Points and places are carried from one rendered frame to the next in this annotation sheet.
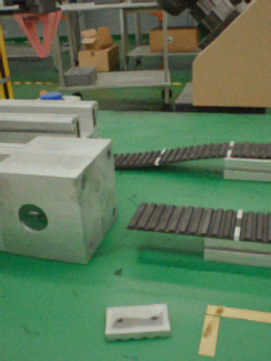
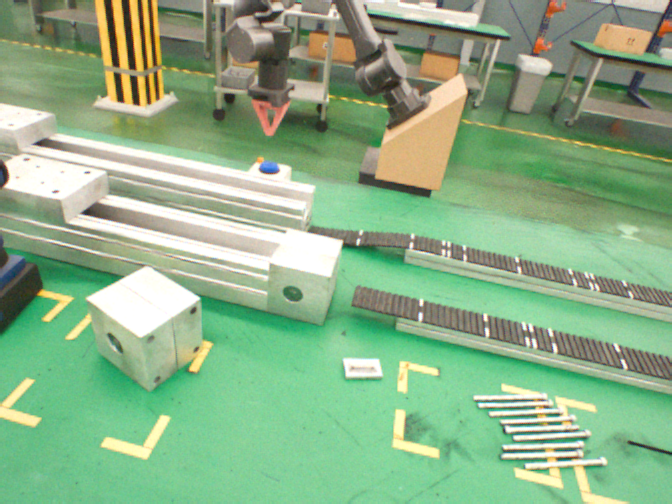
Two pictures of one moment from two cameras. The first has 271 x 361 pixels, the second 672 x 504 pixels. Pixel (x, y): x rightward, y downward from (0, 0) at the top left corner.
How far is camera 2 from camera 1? 0.30 m
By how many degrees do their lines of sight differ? 13
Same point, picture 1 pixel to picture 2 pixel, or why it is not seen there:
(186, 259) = (385, 328)
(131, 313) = (358, 363)
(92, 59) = not seen: hidden behind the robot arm
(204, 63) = (391, 147)
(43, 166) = (305, 262)
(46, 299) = (302, 349)
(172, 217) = (378, 299)
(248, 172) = (421, 261)
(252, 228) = (428, 314)
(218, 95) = (397, 174)
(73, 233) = (319, 307)
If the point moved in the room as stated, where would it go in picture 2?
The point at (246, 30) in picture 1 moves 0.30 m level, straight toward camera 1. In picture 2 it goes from (429, 128) to (434, 180)
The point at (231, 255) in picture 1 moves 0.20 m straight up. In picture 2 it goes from (414, 329) to (450, 215)
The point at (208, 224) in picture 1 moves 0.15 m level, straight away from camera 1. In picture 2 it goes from (402, 308) to (398, 254)
